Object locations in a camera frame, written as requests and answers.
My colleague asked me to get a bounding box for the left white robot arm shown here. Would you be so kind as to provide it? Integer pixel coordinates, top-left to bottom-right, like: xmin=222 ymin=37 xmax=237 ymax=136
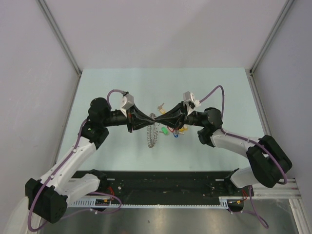
xmin=25 ymin=94 xmax=154 ymax=223

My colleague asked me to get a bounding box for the metal ring key organizer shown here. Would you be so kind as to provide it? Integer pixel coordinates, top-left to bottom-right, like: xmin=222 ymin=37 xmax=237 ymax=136
xmin=147 ymin=123 xmax=158 ymax=148

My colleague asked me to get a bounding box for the grey slotted cable duct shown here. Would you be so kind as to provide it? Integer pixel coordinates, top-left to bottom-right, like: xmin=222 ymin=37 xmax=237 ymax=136
xmin=65 ymin=196 xmax=231 ymax=210

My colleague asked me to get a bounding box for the aluminium frame post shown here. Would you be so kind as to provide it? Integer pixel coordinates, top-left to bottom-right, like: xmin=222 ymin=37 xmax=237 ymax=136
xmin=36 ymin=0 xmax=82 ymax=78
xmin=249 ymin=0 xmax=296 ymax=75

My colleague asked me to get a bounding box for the right aluminium rail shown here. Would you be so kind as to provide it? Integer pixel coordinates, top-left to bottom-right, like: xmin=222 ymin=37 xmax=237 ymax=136
xmin=245 ymin=69 xmax=301 ymax=199

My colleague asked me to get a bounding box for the blue tag key near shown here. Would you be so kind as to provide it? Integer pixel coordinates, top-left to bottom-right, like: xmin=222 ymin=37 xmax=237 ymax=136
xmin=173 ymin=130 xmax=179 ymax=137

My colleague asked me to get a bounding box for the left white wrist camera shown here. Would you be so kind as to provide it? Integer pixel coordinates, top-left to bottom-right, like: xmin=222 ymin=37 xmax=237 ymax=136
xmin=120 ymin=92 xmax=135 ymax=117

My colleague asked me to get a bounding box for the right aluminium frame post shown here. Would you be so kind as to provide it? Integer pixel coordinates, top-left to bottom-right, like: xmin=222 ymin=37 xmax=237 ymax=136
xmin=249 ymin=0 xmax=296 ymax=75

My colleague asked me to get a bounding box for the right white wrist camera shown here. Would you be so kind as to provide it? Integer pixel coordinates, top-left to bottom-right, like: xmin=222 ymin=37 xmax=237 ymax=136
xmin=183 ymin=91 xmax=201 ymax=115

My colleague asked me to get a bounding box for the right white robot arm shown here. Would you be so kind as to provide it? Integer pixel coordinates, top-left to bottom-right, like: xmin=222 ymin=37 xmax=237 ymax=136
xmin=155 ymin=102 xmax=292 ymax=195

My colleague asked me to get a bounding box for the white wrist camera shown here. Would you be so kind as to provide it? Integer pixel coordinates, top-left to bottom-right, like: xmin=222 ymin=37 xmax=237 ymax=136
xmin=120 ymin=92 xmax=135 ymax=117
xmin=183 ymin=91 xmax=201 ymax=115

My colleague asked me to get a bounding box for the green tag key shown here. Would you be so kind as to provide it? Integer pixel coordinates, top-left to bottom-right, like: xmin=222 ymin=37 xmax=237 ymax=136
xmin=159 ymin=127 xmax=170 ymax=136

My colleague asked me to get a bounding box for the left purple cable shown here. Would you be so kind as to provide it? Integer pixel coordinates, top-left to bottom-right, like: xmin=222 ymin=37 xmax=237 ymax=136
xmin=27 ymin=89 xmax=127 ymax=232

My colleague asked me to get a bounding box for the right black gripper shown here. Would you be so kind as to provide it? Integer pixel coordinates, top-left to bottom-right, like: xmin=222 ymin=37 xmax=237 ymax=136
xmin=155 ymin=101 xmax=205 ymax=131

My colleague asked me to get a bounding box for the yellow tag key far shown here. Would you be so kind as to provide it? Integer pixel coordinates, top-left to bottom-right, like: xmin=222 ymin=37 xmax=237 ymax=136
xmin=157 ymin=103 xmax=166 ymax=115

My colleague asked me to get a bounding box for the left aluminium frame post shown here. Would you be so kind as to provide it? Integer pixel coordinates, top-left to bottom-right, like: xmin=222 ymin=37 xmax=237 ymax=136
xmin=36 ymin=0 xmax=82 ymax=78

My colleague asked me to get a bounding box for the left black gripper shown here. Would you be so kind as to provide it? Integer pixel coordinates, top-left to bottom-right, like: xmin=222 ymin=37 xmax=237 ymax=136
xmin=102 ymin=103 xmax=154 ymax=133

